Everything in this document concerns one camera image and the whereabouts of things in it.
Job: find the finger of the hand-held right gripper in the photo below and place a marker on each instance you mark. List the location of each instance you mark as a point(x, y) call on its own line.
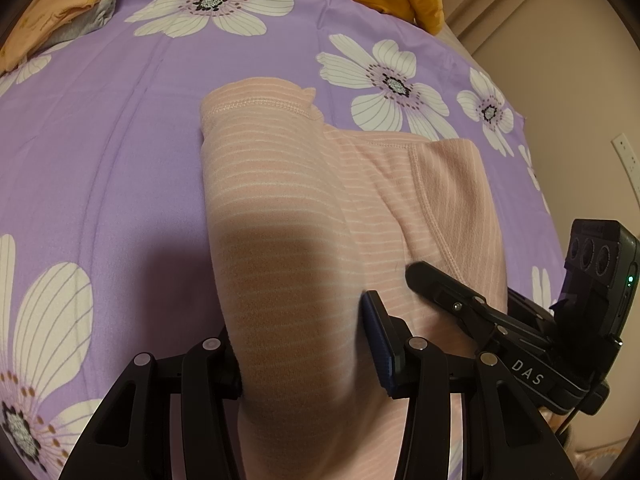
point(450, 300)
point(530, 305)

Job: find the purple floral bedsheet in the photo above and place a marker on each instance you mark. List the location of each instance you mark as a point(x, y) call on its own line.
point(100, 170)

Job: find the pink striped knit top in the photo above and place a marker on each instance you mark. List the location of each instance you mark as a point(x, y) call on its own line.
point(280, 240)

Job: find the grey cloth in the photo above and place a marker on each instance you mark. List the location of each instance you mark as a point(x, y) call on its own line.
point(100, 10)

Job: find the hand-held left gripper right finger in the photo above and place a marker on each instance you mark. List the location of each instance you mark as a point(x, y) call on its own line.
point(377, 340)

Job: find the white wall socket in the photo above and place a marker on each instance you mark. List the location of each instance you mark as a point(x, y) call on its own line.
point(629, 160)

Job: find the orange printed cloth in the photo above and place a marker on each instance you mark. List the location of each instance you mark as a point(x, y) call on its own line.
point(55, 5)

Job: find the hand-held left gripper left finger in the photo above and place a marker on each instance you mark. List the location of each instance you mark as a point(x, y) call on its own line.
point(210, 375)

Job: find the mustard yellow plush cloth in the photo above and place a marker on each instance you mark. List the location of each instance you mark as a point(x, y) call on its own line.
point(425, 0)

